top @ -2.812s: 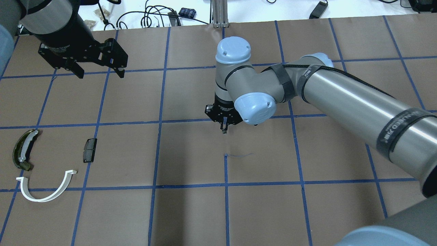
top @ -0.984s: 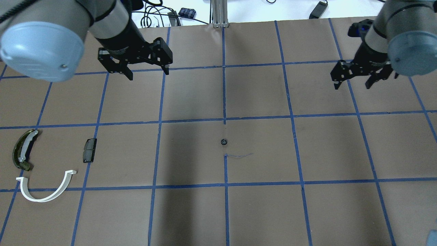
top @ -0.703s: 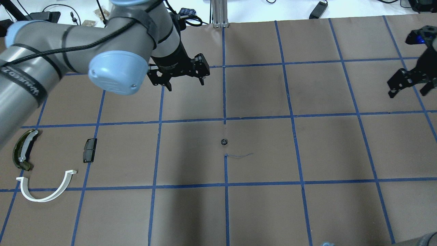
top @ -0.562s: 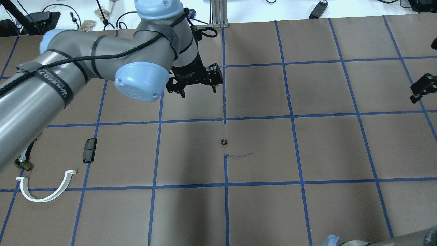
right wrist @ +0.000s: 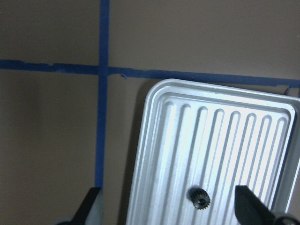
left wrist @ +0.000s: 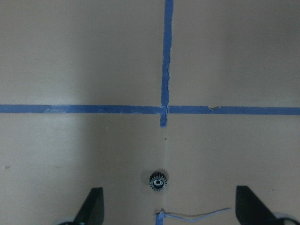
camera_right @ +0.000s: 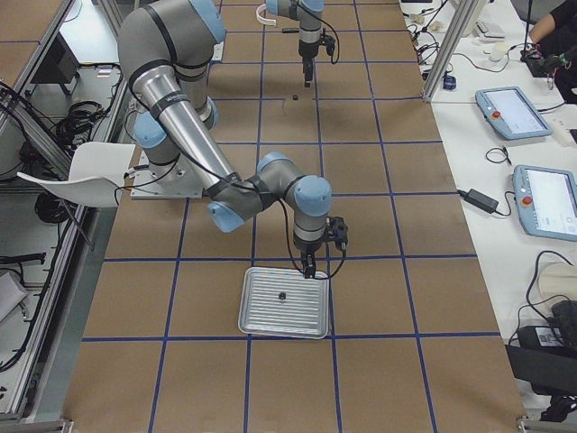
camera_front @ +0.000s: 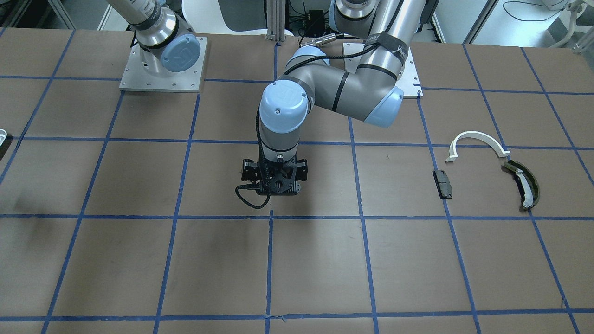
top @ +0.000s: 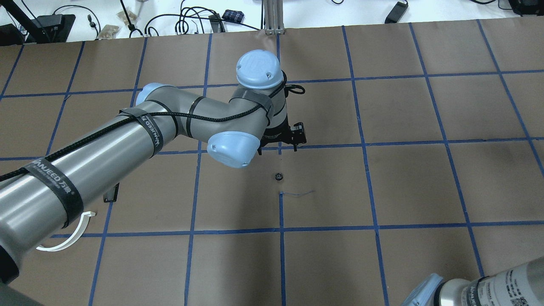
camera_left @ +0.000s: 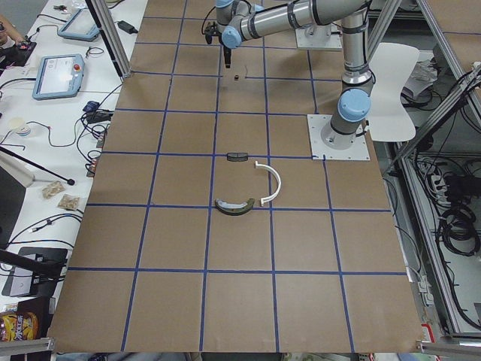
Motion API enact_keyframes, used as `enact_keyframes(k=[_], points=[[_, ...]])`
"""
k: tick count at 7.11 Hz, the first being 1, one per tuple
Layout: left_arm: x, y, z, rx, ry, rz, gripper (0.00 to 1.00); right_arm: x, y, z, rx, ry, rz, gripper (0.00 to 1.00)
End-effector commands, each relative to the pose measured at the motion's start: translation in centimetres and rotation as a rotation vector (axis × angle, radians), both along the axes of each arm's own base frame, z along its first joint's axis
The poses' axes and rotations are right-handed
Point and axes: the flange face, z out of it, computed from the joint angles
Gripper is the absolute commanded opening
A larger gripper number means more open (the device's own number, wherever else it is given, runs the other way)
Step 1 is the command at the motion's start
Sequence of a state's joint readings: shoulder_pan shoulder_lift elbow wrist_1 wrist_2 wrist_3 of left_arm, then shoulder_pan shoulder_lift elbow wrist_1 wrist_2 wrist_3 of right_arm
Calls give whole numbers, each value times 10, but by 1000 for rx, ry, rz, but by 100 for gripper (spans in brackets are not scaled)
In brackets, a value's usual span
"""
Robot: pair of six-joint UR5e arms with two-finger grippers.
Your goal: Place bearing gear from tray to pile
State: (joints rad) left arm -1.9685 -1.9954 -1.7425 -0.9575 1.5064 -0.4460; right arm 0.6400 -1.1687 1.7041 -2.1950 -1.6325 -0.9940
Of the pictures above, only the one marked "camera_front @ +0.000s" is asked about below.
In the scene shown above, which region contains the green curved brake shoe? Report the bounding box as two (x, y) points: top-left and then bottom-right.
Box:
(502, 160), (541, 211)

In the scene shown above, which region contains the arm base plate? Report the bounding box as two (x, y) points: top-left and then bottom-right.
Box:
(119, 36), (208, 93)
(342, 42), (424, 99)

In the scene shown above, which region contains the small black brake pad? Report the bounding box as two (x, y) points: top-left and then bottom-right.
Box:
(433, 170), (453, 199)

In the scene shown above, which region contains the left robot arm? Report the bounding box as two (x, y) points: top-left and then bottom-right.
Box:
(238, 0), (425, 195)

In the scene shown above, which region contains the white curved plastic bracket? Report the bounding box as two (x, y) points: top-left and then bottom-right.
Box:
(445, 131), (511, 162)

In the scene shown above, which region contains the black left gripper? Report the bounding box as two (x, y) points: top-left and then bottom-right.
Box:
(240, 156), (308, 195)

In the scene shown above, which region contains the silver ribbed metal tray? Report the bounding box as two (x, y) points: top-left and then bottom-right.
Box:
(0, 129), (8, 149)

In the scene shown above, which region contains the aluminium frame post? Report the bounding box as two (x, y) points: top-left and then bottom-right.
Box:
(265, 0), (286, 44)

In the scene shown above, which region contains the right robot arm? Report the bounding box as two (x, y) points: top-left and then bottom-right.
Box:
(108, 0), (201, 72)

